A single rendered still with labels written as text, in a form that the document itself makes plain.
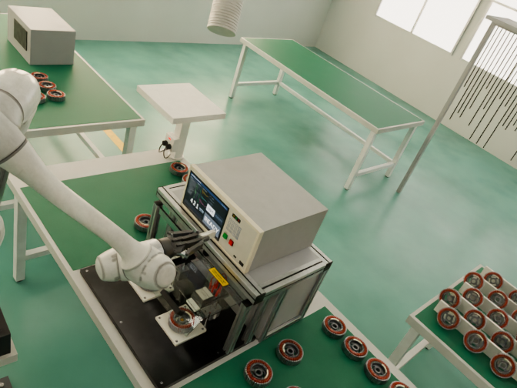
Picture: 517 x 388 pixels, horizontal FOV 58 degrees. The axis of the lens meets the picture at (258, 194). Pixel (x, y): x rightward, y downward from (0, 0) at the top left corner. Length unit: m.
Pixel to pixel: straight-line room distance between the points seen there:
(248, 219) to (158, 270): 0.47
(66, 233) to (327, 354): 1.29
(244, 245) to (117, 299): 0.61
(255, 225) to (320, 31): 7.95
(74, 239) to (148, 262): 0.98
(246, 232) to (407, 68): 6.92
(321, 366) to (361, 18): 7.42
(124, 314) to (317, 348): 0.83
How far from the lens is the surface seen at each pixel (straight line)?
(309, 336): 2.19
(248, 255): 1.72
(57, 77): 3.72
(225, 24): 2.66
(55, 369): 2.77
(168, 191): 2.06
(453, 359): 2.59
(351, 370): 2.17
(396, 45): 8.51
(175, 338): 1.94
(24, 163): 1.36
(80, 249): 2.26
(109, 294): 2.06
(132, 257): 1.36
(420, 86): 8.28
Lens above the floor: 2.31
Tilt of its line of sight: 33 degrees down
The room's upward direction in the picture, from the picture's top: 20 degrees clockwise
